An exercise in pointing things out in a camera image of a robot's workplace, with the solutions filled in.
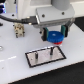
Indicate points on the black peg base plate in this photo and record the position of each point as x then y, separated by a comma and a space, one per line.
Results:
44, 56

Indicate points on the blue gear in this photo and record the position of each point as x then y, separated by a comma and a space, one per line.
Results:
55, 36

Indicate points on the beige connector block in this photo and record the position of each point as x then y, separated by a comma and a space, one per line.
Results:
19, 29

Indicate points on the right metal peg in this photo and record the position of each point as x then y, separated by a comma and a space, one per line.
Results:
51, 50

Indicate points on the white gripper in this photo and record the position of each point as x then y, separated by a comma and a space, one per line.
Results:
57, 15

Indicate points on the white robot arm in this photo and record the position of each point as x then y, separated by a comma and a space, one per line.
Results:
26, 11

